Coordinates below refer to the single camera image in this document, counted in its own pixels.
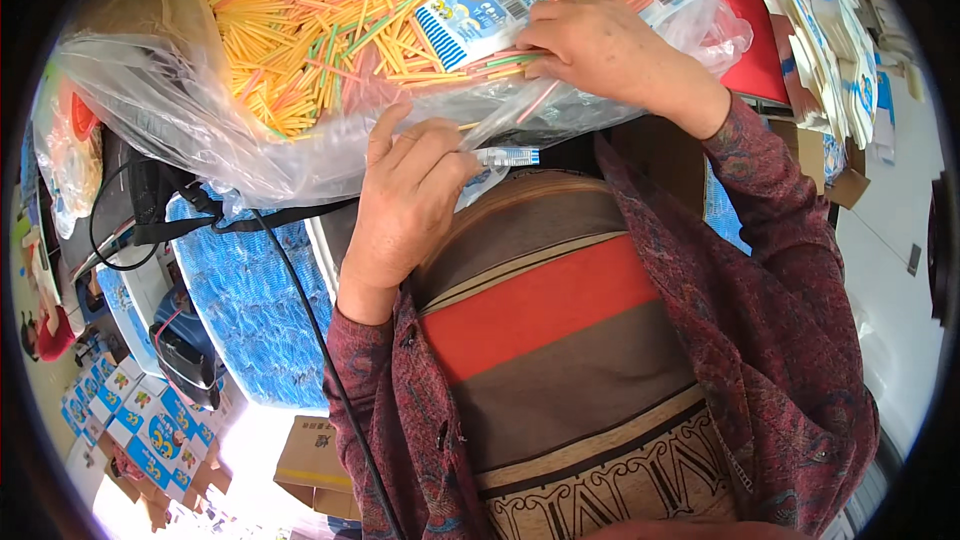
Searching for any thin black cable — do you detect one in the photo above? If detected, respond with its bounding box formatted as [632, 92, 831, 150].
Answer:
[88, 157, 163, 273]

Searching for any red cloth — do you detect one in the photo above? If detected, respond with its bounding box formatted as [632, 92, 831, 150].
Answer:
[708, 0, 792, 105]

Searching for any large clear plastic bag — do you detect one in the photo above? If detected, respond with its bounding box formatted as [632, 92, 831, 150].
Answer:
[56, 0, 755, 211]

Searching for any stack of empty blue white packets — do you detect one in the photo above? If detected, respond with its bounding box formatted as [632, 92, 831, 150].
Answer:
[752, 0, 880, 151]

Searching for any person's left hand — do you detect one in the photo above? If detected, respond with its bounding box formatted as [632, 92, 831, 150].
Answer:
[336, 101, 485, 325]

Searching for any bundle of coloured sticks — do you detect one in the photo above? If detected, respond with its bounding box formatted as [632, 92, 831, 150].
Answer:
[463, 51, 547, 82]

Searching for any heap of coloured sticks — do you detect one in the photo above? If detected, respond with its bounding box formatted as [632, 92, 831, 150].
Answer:
[183, 0, 624, 140]

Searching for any group of blue white cartons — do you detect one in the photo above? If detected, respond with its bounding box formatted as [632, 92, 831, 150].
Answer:
[60, 354, 235, 505]

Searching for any blue black sealing appliance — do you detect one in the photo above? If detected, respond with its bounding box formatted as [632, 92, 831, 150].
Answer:
[148, 281, 228, 412]

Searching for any heap of blue printed sheets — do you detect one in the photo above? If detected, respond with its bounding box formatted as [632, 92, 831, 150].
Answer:
[166, 186, 336, 411]

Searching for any brown cardboard box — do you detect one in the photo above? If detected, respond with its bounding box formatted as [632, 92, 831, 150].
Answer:
[771, 118, 873, 211]
[273, 414, 363, 523]

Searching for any small clear packet bag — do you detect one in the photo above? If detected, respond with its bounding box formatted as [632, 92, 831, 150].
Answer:
[453, 78, 564, 213]

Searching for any clear bag with orange items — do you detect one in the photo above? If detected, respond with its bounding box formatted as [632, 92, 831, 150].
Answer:
[32, 63, 105, 241]

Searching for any black strap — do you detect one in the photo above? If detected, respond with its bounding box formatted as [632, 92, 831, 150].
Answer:
[127, 156, 360, 245]

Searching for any thick black cable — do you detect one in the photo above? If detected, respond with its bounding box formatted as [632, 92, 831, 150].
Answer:
[249, 208, 408, 540]

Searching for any person's body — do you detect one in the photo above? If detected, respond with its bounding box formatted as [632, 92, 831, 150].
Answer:
[408, 131, 882, 540]

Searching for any person's right hand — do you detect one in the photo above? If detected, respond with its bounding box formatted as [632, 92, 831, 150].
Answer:
[516, 0, 733, 141]

